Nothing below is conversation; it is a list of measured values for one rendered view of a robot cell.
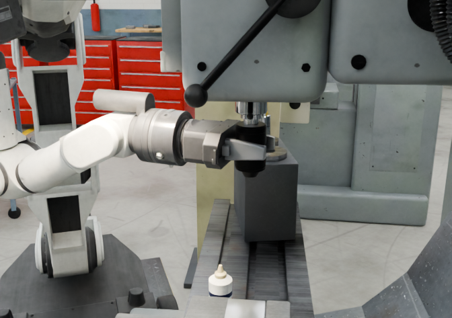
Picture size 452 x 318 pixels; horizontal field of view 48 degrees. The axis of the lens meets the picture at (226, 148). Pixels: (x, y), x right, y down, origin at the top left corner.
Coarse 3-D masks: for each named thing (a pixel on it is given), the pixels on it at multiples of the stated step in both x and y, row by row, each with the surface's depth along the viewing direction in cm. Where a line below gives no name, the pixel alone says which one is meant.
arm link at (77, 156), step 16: (80, 128) 81; (96, 128) 79; (112, 128) 79; (64, 144) 82; (80, 144) 81; (96, 144) 80; (112, 144) 79; (64, 160) 86; (80, 160) 82; (96, 160) 81
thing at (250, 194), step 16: (272, 160) 114; (288, 160) 115; (240, 176) 121; (256, 176) 113; (272, 176) 113; (288, 176) 114; (240, 192) 122; (256, 192) 114; (272, 192) 114; (288, 192) 115; (240, 208) 123; (256, 208) 115; (272, 208) 115; (288, 208) 116; (240, 224) 124; (256, 224) 116; (272, 224) 117; (288, 224) 117; (256, 240) 117; (272, 240) 118
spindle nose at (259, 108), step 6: (240, 102) 74; (246, 102) 73; (258, 102) 73; (264, 102) 74; (240, 108) 74; (246, 108) 74; (258, 108) 74; (264, 108) 74; (246, 114) 74; (258, 114) 74
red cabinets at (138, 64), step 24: (0, 48) 543; (24, 48) 543; (96, 48) 538; (120, 48) 531; (144, 48) 526; (96, 72) 545; (120, 72) 538; (144, 72) 534; (168, 72) 527; (168, 96) 534; (24, 120) 567
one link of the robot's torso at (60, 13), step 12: (24, 0) 96; (36, 0) 95; (48, 0) 97; (60, 0) 98; (72, 0) 104; (84, 0) 117; (24, 12) 99; (36, 12) 98; (48, 12) 100; (60, 12) 101; (72, 12) 111; (36, 24) 107; (48, 24) 109; (60, 24) 111; (48, 36) 116
